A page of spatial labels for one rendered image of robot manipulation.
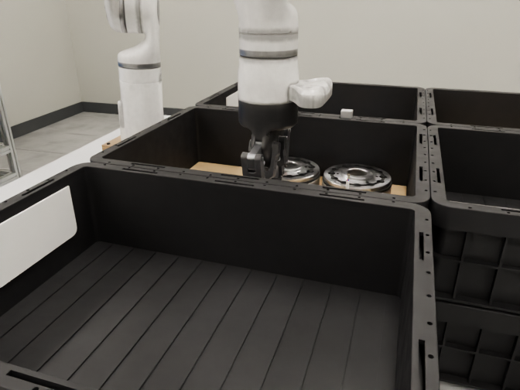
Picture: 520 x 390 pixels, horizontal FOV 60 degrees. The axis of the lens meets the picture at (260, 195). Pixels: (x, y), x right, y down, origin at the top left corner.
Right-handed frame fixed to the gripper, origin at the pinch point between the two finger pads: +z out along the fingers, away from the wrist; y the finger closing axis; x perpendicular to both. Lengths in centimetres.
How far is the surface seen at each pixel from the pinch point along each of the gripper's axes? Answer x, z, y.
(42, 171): -69, 15, -29
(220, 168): -13.4, 2.4, -14.9
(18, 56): -290, 23, -243
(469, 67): 56, 29, -330
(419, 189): 19.0, -7.5, 7.7
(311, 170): 3.6, -0.5, -11.5
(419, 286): 19.1, -7.5, 25.4
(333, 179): 7.6, -0.7, -8.3
